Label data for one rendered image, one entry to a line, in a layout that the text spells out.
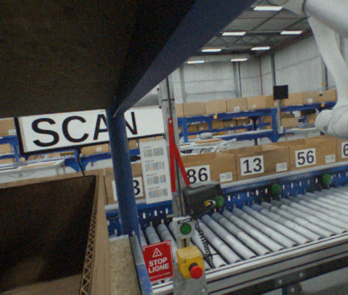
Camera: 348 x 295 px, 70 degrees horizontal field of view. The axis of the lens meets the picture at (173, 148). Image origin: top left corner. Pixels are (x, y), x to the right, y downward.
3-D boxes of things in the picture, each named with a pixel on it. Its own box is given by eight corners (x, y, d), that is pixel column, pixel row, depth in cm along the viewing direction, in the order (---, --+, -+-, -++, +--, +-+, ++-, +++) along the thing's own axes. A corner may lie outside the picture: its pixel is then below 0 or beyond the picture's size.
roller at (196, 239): (219, 280, 92) (217, 267, 92) (179, 227, 142) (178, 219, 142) (231, 276, 94) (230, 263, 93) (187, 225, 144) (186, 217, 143)
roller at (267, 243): (279, 262, 99) (278, 251, 98) (221, 217, 149) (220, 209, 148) (289, 259, 100) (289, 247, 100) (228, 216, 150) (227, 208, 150)
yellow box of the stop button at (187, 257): (185, 284, 76) (182, 262, 75) (177, 269, 84) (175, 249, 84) (228, 271, 80) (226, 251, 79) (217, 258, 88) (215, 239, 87)
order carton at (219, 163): (177, 193, 146) (174, 165, 144) (165, 183, 174) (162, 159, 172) (237, 182, 156) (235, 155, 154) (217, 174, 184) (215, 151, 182)
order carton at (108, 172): (107, 206, 136) (103, 176, 134) (107, 193, 164) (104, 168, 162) (177, 193, 146) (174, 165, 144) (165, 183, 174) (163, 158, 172)
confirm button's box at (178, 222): (177, 241, 80) (174, 220, 80) (174, 237, 83) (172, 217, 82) (197, 236, 82) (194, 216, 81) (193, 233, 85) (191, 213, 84)
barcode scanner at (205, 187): (227, 210, 81) (220, 180, 79) (193, 223, 78) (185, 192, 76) (218, 204, 87) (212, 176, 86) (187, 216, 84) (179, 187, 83)
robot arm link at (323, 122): (346, 142, 108) (357, 143, 96) (308, 129, 113) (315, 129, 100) (358, 118, 107) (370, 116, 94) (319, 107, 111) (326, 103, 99)
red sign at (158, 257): (145, 284, 80) (140, 247, 79) (144, 283, 81) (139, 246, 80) (192, 272, 84) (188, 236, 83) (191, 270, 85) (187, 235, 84)
